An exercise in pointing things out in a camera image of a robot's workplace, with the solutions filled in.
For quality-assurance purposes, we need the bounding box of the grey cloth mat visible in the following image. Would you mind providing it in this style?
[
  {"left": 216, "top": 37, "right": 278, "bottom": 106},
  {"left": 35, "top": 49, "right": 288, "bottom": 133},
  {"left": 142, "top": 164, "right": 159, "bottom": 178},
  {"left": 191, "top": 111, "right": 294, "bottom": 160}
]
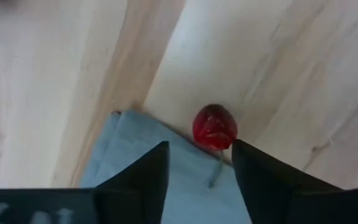
[{"left": 79, "top": 109, "right": 253, "bottom": 224}]

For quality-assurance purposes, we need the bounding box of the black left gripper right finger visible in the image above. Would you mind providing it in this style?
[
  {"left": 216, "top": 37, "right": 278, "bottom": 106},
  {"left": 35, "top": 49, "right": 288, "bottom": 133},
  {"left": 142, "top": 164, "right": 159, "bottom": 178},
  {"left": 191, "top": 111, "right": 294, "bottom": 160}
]
[{"left": 231, "top": 138, "right": 358, "bottom": 224}]

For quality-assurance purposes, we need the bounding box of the red toy cherry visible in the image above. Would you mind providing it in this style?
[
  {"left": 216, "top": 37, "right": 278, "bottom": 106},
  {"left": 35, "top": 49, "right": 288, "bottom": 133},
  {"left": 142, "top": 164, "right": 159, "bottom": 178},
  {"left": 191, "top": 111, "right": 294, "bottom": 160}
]
[{"left": 192, "top": 103, "right": 239, "bottom": 189}]

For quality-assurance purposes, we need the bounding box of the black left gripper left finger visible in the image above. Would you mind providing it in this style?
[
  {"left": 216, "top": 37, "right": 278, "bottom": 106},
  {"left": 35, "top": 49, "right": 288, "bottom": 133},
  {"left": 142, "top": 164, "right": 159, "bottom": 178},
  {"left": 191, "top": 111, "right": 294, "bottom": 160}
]
[{"left": 0, "top": 140, "right": 170, "bottom": 224}]

